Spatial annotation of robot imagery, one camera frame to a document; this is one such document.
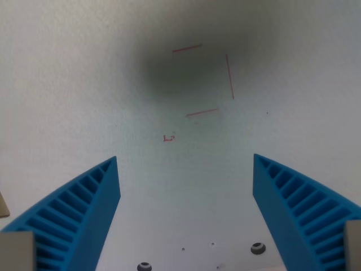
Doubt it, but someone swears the beige block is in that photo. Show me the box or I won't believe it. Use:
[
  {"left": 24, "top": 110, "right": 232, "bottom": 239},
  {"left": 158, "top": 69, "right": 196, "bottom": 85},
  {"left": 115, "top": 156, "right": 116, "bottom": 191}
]
[{"left": 0, "top": 191, "right": 10, "bottom": 218}]

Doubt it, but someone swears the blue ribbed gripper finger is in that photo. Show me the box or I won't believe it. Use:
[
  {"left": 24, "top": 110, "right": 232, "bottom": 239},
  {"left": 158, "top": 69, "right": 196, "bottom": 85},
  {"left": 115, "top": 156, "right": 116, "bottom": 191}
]
[
  {"left": 252, "top": 153, "right": 361, "bottom": 271},
  {"left": 0, "top": 156, "right": 121, "bottom": 271}
]

